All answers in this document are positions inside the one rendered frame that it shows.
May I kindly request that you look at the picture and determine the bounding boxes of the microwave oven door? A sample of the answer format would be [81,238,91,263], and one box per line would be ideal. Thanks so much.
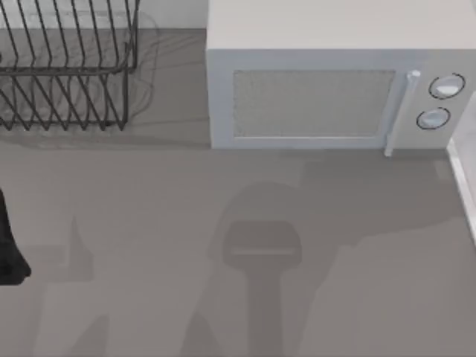
[206,48,406,150]

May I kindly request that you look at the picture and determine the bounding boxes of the pale microwave oven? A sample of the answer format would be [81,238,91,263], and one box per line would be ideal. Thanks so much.
[205,0,476,158]

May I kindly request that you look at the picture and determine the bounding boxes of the small microwave knob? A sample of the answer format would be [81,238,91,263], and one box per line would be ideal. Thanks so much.
[415,106,451,130]

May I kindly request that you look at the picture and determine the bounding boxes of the white sink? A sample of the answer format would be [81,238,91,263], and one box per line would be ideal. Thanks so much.
[446,107,476,249]

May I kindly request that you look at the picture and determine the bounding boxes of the large microwave knob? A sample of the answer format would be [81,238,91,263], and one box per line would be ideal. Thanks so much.
[428,73,466,100]

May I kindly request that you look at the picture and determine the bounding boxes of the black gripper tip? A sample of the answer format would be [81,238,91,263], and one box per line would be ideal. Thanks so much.
[0,188,32,287]

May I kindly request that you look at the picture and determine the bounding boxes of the black wire dish rack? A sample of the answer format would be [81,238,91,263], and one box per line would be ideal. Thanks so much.
[0,0,141,132]

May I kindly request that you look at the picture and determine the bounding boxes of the pale microwave door handle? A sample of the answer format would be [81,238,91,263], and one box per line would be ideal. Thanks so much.
[383,69,422,158]

